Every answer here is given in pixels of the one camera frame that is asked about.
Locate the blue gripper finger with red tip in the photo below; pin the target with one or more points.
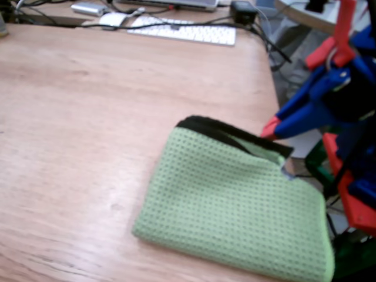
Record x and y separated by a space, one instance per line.
299 122

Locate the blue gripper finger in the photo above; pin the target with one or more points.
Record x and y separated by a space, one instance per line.
314 88

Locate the green waffle cloth black trim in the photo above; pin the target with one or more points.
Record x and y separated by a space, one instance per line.
229 205

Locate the blue and red robot arm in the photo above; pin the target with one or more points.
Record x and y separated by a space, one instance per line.
358 202

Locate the white sheet on floor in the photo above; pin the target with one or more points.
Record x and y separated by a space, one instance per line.
302 147

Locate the person leg grey trousers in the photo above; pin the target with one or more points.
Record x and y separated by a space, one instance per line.
289 44

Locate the round white table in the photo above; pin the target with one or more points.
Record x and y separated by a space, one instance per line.
308 17

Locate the black power adapter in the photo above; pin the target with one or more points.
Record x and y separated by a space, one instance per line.
242 13

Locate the white keyboard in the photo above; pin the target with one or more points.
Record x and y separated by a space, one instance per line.
199 33

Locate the white computer mouse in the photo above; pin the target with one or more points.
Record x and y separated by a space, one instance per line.
111 20

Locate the silver external drive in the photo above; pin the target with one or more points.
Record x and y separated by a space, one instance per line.
88 8

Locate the grey object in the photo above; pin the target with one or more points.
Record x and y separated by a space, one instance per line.
3 28

